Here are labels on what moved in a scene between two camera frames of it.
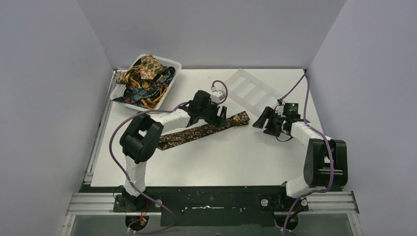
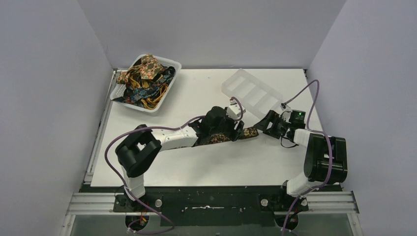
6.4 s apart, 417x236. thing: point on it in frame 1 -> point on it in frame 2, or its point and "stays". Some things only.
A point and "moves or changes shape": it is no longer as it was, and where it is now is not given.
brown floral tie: [239, 119] moves or changes shape
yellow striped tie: [151, 103] stays
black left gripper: [214, 114] -> [237, 131]
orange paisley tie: [149, 69] stays
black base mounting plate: [249, 206] stays
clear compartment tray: [252, 93] stays
